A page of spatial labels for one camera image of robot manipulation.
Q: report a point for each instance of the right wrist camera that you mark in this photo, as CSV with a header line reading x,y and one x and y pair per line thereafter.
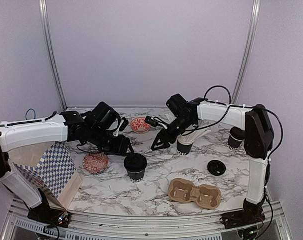
x,y
155,122

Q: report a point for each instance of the red patterned bowl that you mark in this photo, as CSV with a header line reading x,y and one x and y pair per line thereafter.
x,y
139,126
95,163

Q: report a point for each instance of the black plastic cup lid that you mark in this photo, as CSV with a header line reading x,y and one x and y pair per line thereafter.
x,y
135,163

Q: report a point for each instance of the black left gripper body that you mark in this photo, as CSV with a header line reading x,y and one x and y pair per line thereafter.
x,y
112,147

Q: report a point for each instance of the black cup holding straws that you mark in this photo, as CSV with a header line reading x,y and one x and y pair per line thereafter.
x,y
184,148

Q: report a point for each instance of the aluminium frame post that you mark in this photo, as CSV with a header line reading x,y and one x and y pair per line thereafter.
x,y
51,54
252,30

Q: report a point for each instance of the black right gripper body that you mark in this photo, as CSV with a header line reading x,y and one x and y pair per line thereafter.
x,y
172,137

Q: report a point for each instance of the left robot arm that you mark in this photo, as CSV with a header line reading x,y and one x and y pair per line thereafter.
x,y
100,127

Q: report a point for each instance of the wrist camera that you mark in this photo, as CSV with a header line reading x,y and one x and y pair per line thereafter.
x,y
155,122
123,124

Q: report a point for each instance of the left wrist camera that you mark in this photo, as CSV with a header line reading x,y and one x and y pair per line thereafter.
x,y
123,124

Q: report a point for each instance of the bundle of white straws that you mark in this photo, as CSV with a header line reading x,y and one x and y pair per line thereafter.
x,y
193,133

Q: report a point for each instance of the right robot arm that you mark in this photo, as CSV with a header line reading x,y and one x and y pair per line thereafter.
x,y
251,126

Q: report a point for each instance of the brown cardboard cup carrier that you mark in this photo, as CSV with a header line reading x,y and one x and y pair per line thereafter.
x,y
184,192

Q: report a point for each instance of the blue checkered paper bag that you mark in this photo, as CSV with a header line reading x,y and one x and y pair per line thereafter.
x,y
49,167

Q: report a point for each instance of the black paper coffee cup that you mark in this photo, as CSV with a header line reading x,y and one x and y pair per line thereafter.
x,y
136,177

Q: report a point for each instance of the left aluminium frame post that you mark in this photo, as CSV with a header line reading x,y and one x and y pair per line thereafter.
x,y
51,54

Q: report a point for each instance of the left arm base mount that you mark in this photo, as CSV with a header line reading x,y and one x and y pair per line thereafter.
x,y
52,217

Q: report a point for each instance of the aluminium front rail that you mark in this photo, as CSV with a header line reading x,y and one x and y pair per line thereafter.
x,y
92,226

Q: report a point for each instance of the right aluminium frame post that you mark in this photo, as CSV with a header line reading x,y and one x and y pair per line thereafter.
x,y
252,30

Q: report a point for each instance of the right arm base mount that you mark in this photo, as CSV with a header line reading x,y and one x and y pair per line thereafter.
x,y
241,218

